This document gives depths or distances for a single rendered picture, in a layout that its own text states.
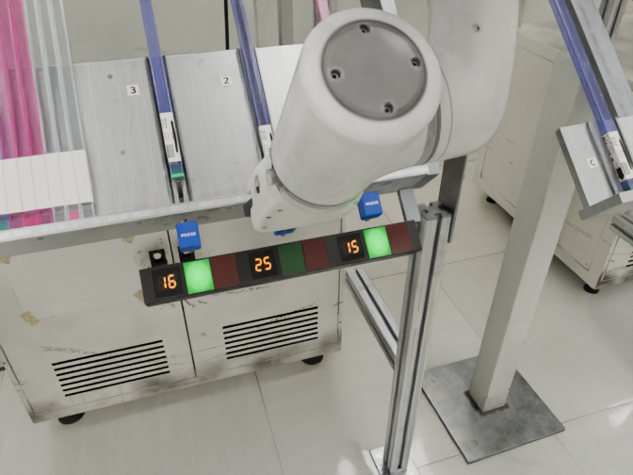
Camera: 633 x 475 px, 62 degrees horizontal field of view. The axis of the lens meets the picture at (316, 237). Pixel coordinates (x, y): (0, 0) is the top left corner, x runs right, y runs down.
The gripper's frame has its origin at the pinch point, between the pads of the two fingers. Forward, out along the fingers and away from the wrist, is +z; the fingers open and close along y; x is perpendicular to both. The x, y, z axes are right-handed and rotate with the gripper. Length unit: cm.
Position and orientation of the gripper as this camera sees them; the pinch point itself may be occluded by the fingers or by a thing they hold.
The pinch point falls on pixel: (288, 213)
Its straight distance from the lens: 59.4
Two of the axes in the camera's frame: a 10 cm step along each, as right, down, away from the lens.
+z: -2.0, 2.1, 9.6
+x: -2.2, -9.6, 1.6
